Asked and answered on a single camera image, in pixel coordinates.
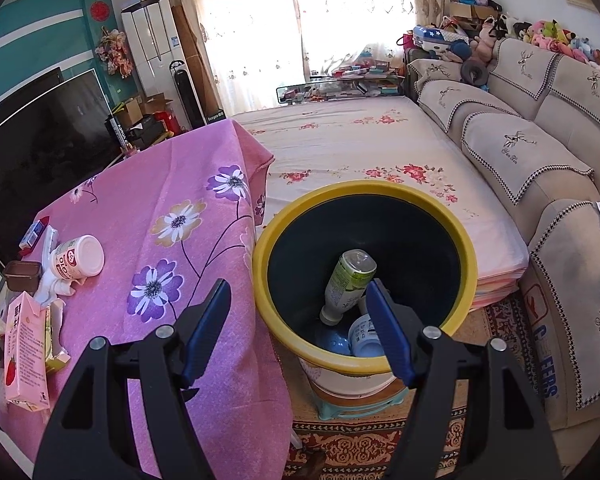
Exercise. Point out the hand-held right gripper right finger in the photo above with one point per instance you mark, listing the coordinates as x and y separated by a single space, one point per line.
385 330

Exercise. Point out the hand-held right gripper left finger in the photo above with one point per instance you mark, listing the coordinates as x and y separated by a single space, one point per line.
207 330

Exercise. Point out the yellow-rimmed dark bin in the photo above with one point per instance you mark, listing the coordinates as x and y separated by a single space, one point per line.
365 188

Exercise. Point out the white tissue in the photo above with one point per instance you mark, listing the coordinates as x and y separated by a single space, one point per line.
47 290

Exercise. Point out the white paper cup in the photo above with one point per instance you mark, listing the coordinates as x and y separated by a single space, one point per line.
364 336

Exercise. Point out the blue round container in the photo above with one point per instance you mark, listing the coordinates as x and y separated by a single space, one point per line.
332 342

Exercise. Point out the green label plastic bottle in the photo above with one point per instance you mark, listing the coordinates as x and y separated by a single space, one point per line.
345 280

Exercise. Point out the teal plastic stool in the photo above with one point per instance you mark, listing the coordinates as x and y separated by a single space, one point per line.
360 410

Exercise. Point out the patterned rug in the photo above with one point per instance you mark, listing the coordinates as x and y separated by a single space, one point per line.
500 320

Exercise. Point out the white jar pink label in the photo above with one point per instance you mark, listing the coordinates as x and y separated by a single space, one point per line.
80 257

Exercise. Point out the yellow green packet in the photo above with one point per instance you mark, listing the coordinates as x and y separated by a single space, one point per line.
57 350

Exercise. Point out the pink floral tablecloth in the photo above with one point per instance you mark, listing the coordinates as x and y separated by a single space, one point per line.
180 170

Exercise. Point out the pink carton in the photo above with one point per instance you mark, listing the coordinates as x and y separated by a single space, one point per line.
27 355

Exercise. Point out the floral bed sheet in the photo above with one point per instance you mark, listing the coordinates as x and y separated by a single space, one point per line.
355 145

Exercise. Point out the small brown box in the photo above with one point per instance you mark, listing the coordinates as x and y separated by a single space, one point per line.
22 272

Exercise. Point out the red blue small pack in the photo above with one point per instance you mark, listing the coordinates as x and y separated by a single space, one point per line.
32 235

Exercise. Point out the beige sofa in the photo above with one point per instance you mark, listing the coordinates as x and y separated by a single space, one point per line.
530 160

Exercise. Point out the open cardboard box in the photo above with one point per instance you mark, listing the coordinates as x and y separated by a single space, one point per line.
135 112

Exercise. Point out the black tower fan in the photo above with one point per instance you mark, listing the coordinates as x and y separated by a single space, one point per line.
187 95

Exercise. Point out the glass table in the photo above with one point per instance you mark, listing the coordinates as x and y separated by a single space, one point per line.
330 91

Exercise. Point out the black television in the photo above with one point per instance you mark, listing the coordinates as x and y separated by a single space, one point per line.
40 150

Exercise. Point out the grey neck pillow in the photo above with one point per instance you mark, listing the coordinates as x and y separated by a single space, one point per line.
475 72

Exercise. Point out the white standing cabinet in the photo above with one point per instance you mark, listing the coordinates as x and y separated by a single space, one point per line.
152 45

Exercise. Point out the artificial flower bouquet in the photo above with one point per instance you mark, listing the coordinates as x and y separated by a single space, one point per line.
114 52

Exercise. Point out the blue star-print case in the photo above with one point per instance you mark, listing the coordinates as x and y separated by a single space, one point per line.
437 40

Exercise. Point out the sheer embroidered curtain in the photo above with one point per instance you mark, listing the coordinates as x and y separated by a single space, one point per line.
260 35

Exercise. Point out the pile of plush toys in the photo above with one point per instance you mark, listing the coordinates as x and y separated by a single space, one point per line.
555 35

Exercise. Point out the red round wall ornament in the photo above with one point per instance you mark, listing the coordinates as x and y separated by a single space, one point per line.
99 10

